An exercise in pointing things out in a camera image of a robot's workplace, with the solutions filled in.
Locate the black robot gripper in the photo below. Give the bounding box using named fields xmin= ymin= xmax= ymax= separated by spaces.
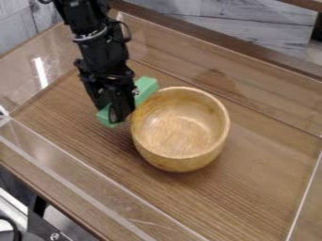
xmin=74 ymin=29 xmax=135 ymax=123

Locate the green rectangular block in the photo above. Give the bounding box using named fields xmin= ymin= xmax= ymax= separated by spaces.
xmin=96 ymin=76 xmax=161 ymax=128

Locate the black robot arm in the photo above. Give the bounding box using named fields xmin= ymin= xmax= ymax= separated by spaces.
xmin=38 ymin=0 xmax=137 ymax=123

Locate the brown wooden bowl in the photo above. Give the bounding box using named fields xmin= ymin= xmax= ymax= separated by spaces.
xmin=131 ymin=87 xmax=230 ymax=172

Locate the clear acrylic tray wall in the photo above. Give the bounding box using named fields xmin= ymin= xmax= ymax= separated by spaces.
xmin=0 ymin=106 xmax=199 ymax=241

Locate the black table leg bracket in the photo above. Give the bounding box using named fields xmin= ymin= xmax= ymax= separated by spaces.
xmin=27 ymin=196 xmax=74 ymax=241

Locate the black cable under table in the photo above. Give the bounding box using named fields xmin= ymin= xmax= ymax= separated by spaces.
xmin=0 ymin=215 xmax=23 ymax=241

